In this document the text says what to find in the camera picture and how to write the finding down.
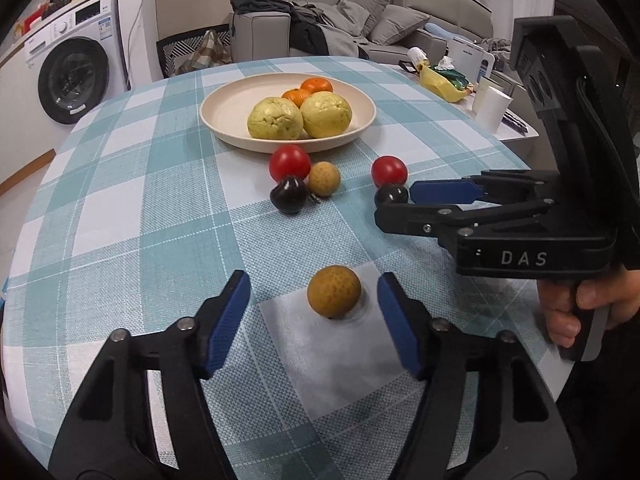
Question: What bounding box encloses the dark purple plum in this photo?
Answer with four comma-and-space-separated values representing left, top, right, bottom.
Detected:
374, 183, 410, 207
270, 176, 308, 215

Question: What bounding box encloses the brown longan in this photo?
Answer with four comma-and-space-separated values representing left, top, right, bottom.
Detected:
308, 161, 342, 197
307, 265, 362, 320

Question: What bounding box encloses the white box appliance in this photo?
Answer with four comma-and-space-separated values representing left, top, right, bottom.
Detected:
447, 35, 496, 83

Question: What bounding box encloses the grey sofa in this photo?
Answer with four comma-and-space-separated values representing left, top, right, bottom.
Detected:
230, 0, 506, 61

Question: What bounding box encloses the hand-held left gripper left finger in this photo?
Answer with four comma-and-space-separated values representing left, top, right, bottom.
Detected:
47, 270, 252, 480

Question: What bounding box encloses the green snack bag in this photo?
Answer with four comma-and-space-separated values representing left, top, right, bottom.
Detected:
434, 57, 473, 91

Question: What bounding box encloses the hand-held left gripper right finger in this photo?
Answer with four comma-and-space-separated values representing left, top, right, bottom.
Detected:
377, 272, 579, 480

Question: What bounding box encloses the yellow-green guava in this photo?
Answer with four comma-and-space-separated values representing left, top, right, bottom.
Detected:
300, 91, 353, 139
247, 97, 304, 141

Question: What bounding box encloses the white kitchen base cabinet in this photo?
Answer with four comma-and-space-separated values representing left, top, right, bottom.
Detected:
0, 35, 56, 196

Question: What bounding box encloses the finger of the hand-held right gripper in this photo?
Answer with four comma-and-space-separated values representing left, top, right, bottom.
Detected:
409, 170, 562, 206
374, 199, 559, 242

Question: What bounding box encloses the cream round plate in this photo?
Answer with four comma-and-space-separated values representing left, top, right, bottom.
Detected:
199, 72, 377, 153

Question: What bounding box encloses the grey sofa cushion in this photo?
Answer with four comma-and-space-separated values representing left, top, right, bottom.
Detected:
369, 5, 431, 46
340, 0, 391, 36

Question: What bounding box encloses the white washing machine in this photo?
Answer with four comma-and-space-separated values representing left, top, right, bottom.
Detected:
24, 0, 130, 126

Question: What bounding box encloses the white side table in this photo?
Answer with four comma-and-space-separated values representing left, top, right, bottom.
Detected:
395, 60, 541, 158

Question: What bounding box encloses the black patterned basket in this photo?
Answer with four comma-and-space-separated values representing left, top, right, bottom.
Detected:
156, 30, 233, 79

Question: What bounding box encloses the plaid cloth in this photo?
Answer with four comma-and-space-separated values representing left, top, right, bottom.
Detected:
174, 30, 232, 77

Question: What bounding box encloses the teal checkered tablecloth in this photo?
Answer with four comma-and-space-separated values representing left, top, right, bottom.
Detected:
0, 55, 573, 480

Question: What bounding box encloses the dark clothes pile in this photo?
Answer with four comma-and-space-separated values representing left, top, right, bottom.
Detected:
231, 0, 371, 58

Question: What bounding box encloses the person's right hand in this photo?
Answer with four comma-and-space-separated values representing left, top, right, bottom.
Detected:
537, 266, 640, 349

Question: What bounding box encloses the yellow plastic bag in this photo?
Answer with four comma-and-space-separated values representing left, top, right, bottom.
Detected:
419, 66, 473, 104

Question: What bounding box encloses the red tomato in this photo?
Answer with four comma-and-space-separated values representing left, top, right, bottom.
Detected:
269, 144, 312, 183
371, 155, 408, 187

